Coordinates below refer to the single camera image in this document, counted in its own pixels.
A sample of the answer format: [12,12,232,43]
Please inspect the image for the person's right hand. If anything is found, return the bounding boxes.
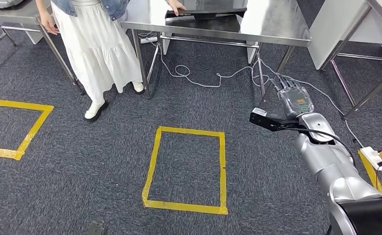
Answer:
[39,11,60,36]

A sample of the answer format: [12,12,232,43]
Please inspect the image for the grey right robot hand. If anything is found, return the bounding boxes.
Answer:
[268,73,315,120]

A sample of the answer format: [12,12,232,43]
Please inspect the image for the person's left hand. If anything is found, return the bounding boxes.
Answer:
[167,0,187,17]

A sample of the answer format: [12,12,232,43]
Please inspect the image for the black plastic panel part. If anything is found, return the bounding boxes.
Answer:
[164,8,247,21]

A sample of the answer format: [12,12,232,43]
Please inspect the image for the stainless steel workbench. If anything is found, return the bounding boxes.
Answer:
[119,0,312,98]

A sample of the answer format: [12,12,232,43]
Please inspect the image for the white power strip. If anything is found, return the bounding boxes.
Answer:
[139,36,159,45]
[360,146,382,172]

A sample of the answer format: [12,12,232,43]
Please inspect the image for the person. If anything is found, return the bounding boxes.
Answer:
[35,0,188,122]

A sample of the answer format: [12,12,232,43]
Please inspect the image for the yellow floor tape marking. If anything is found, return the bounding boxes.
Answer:
[142,125,228,215]
[358,149,382,197]
[0,99,55,161]

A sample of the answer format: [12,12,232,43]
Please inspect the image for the white floor cable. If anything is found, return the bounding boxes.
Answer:
[259,58,366,149]
[138,30,271,89]

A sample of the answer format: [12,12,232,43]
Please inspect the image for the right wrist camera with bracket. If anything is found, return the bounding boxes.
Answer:
[249,107,300,132]

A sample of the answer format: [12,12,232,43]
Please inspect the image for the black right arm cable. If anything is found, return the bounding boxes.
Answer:
[280,125,357,167]

